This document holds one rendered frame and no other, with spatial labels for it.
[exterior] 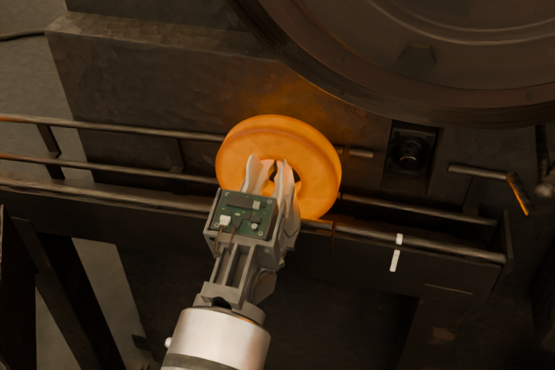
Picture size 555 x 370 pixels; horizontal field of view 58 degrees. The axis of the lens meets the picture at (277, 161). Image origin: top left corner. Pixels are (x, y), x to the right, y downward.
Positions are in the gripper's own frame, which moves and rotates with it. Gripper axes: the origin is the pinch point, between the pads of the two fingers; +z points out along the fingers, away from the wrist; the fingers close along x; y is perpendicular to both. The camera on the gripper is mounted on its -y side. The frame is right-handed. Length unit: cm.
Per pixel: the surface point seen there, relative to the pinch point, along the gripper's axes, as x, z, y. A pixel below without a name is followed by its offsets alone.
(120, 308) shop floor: 48, -4, -78
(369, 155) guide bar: -10.7, 4.0, -1.4
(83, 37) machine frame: 26.4, 8.1, 8.6
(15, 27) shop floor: 175, 123, -113
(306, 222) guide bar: -4.6, -5.3, -4.1
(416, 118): -14.6, -0.8, 12.8
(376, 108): -10.8, -0.7, 13.3
